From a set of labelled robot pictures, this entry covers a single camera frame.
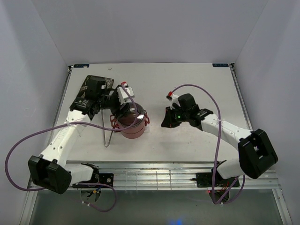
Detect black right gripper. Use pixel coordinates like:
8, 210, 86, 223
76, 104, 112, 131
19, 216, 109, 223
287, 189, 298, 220
161, 105, 189, 128

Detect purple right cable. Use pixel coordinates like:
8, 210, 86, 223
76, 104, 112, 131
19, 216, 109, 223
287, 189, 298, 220
171, 84, 246, 205

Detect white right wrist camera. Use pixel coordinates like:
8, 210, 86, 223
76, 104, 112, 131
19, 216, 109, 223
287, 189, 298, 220
166, 91, 180, 110

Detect black patterned square plate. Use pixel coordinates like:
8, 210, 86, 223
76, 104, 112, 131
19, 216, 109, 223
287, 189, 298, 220
77, 75, 114, 101

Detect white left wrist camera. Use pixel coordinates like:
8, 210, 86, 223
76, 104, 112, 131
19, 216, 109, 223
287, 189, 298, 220
117, 82, 135, 105

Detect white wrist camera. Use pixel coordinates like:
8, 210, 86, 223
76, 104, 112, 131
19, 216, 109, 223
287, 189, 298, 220
117, 82, 135, 105
166, 91, 180, 110

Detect grey lid with handle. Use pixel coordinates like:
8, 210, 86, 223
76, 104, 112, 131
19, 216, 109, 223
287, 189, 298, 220
110, 103, 150, 128

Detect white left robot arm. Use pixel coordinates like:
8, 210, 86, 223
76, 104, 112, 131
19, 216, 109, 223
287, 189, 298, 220
28, 75, 134, 194

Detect pink steel-lined bowl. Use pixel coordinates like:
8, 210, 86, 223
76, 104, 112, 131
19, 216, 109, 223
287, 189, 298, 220
121, 128, 145, 139
110, 115, 150, 131

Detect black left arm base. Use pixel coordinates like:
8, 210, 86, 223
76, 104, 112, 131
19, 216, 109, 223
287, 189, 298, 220
72, 173, 114, 188

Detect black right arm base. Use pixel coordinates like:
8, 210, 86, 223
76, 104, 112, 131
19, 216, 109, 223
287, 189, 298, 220
191, 172, 235, 188

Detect stainless steel tongs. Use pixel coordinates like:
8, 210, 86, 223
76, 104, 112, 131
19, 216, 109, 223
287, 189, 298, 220
102, 110, 114, 148

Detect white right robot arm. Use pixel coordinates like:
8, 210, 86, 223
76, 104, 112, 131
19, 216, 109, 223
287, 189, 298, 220
161, 92, 278, 186

